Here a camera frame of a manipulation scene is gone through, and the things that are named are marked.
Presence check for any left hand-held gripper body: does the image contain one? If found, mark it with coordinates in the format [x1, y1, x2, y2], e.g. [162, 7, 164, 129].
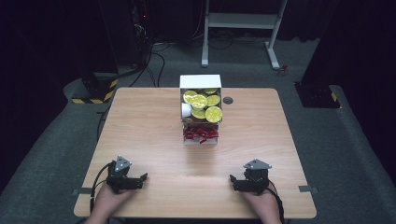
[106, 154, 145, 194]

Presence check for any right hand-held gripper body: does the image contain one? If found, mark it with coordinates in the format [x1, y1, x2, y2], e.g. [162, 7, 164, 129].
[232, 158, 273, 196]

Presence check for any person's left hand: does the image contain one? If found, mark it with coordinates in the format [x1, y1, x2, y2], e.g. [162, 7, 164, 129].
[84, 183, 135, 224]

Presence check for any person's right hand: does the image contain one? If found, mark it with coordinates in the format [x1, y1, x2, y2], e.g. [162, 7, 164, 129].
[241, 188, 283, 224]

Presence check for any grey tape strip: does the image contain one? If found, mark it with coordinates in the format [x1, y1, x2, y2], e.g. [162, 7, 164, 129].
[72, 187, 93, 196]
[298, 185, 319, 194]

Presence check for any pile of red packets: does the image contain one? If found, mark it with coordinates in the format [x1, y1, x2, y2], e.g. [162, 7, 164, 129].
[182, 124, 219, 145]

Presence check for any white plastic cup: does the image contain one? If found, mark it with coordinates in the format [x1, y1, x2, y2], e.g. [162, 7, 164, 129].
[181, 102, 192, 119]

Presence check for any pile of yellow-lidded cups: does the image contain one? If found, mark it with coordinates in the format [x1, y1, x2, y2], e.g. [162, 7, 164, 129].
[182, 88, 224, 124]

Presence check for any yellow-black striped stand base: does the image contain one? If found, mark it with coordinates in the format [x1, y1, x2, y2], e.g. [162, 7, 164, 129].
[71, 73, 120, 105]

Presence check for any dark stand base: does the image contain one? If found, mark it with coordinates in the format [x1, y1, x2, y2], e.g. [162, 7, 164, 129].
[293, 81, 341, 109]

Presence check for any white two-tier storage box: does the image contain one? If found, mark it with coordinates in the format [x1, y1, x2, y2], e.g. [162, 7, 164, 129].
[178, 74, 223, 146]

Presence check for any dark equipment rack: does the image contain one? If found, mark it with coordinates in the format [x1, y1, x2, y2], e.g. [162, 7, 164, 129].
[130, 0, 154, 69]

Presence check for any white metal stand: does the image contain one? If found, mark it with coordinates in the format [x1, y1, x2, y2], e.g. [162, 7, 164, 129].
[201, 0, 289, 71]

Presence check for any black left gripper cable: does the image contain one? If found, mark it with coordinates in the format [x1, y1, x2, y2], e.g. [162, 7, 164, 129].
[89, 161, 114, 217]

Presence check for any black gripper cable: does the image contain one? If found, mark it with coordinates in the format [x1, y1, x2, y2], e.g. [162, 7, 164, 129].
[89, 161, 114, 217]
[268, 181, 286, 224]

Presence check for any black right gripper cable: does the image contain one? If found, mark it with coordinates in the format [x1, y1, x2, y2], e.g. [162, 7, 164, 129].
[268, 181, 286, 224]

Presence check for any black cable beside table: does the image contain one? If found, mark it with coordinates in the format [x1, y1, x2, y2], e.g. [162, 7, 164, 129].
[95, 105, 114, 142]

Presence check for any black floor cable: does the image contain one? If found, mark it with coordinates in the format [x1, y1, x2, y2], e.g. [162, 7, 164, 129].
[129, 43, 166, 88]

